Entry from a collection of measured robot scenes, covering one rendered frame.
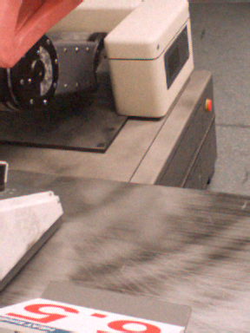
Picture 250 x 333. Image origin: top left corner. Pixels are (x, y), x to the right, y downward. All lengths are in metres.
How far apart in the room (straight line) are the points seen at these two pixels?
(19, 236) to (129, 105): 0.94
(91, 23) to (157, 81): 0.35
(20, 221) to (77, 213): 0.06
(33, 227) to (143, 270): 0.08
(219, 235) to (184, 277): 0.04
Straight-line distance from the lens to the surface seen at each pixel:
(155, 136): 1.20
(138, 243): 0.35
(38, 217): 0.35
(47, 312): 0.30
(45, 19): 0.32
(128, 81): 1.23
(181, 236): 0.35
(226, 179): 1.66
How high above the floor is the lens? 0.99
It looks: 31 degrees down
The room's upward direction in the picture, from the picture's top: 8 degrees counter-clockwise
